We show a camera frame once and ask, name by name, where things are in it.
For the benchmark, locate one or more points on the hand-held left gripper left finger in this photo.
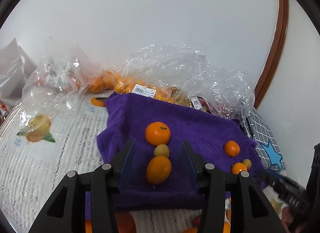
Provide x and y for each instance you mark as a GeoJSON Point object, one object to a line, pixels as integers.
{"type": "Point", "coordinates": [124, 170]}

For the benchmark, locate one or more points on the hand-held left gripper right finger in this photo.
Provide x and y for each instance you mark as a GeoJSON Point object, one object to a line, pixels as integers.
{"type": "Point", "coordinates": [191, 169]}

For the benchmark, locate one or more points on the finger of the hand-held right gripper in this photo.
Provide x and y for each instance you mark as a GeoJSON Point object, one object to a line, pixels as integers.
{"type": "Point", "coordinates": [285, 190]}

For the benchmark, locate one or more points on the oval orange fruit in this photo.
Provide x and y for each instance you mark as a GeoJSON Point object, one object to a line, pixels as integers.
{"type": "Point", "coordinates": [158, 170]}

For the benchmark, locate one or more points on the small yellow fruit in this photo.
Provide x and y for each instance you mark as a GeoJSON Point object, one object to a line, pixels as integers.
{"type": "Point", "coordinates": [161, 150]}
{"type": "Point", "coordinates": [247, 163]}

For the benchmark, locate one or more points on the mandarin orange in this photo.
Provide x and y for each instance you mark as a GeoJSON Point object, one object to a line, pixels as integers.
{"type": "Point", "coordinates": [157, 133]}
{"type": "Point", "coordinates": [231, 148]}
{"type": "Point", "coordinates": [237, 168]}

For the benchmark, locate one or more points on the purple towel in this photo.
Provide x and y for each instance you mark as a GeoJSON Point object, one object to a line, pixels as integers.
{"type": "Point", "coordinates": [200, 127]}

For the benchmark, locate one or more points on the grey checked cushion blue star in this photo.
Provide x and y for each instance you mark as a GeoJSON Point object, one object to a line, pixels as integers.
{"type": "Point", "coordinates": [265, 132]}

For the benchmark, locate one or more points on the clear plastic bag of oranges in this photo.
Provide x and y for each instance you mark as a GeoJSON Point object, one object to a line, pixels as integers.
{"type": "Point", "coordinates": [120, 82]}

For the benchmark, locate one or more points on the crumpled clear plastic bag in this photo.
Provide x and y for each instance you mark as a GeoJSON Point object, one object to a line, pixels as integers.
{"type": "Point", "coordinates": [220, 85]}

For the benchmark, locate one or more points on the small clear plastic bag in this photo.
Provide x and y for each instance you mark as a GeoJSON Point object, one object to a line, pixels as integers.
{"type": "Point", "coordinates": [50, 85]}

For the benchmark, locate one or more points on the white plastic bag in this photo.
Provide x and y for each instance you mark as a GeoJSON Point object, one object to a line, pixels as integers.
{"type": "Point", "coordinates": [12, 72]}

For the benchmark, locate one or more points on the brown wooden door frame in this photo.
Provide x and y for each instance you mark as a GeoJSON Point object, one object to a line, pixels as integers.
{"type": "Point", "coordinates": [277, 47]}

